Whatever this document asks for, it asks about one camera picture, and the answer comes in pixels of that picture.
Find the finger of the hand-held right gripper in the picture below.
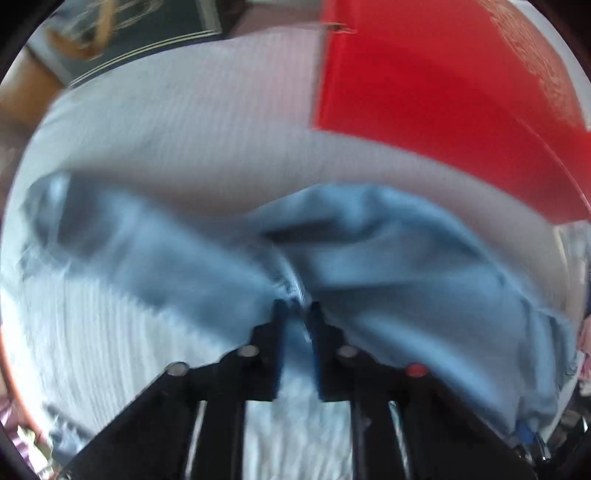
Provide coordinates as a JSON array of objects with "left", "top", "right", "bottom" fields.
[{"left": 516, "top": 418, "right": 555, "bottom": 462}]

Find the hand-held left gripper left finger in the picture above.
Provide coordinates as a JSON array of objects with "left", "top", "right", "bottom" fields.
[{"left": 60, "top": 299, "right": 289, "bottom": 480}]

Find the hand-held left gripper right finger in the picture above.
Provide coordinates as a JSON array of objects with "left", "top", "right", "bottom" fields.
[{"left": 308, "top": 301, "right": 539, "bottom": 480}]

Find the light blue garment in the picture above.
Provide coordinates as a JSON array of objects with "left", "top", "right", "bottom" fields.
[{"left": 21, "top": 173, "right": 578, "bottom": 437}]

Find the red gift box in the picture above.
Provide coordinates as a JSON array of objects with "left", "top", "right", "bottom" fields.
[{"left": 307, "top": 0, "right": 591, "bottom": 224}]

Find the wooden headboard frame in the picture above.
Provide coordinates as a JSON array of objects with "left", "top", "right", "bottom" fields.
[{"left": 0, "top": 60, "right": 63, "bottom": 153}]

